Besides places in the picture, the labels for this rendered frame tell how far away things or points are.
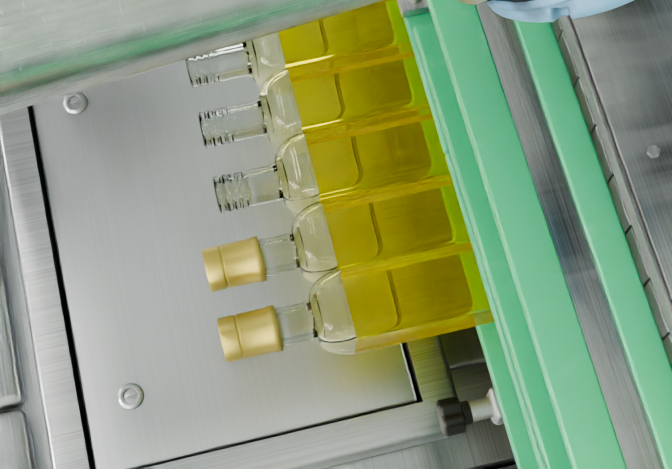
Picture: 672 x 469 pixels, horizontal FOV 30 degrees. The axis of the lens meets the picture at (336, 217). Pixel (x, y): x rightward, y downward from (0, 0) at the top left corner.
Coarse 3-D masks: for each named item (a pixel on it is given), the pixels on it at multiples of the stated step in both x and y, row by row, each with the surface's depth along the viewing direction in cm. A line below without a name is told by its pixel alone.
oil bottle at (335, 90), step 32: (320, 64) 99; (352, 64) 99; (384, 64) 99; (416, 64) 100; (288, 96) 98; (320, 96) 98; (352, 96) 98; (384, 96) 98; (416, 96) 99; (288, 128) 98
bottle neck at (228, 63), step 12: (228, 48) 102; (240, 48) 102; (192, 60) 101; (204, 60) 101; (216, 60) 101; (228, 60) 101; (240, 60) 102; (192, 72) 101; (204, 72) 101; (216, 72) 102; (228, 72) 102; (240, 72) 102; (192, 84) 102; (204, 84) 103
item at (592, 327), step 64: (448, 0) 89; (448, 64) 88; (512, 64) 88; (512, 128) 86; (576, 128) 86; (512, 192) 84; (576, 192) 84; (512, 256) 82; (576, 256) 83; (576, 320) 81; (640, 320) 81; (576, 384) 79; (640, 384) 79; (576, 448) 78; (640, 448) 78
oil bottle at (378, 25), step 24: (312, 24) 101; (336, 24) 101; (360, 24) 101; (384, 24) 101; (264, 48) 100; (288, 48) 100; (312, 48) 100; (336, 48) 100; (360, 48) 101; (264, 72) 101
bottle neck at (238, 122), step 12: (228, 108) 100; (240, 108) 100; (252, 108) 99; (204, 120) 99; (216, 120) 99; (228, 120) 99; (240, 120) 99; (252, 120) 99; (204, 132) 99; (216, 132) 99; (228, 132) 99; (240, 132) 99; (252, 132) 100; (204, 144) 100; (216, 144) 100
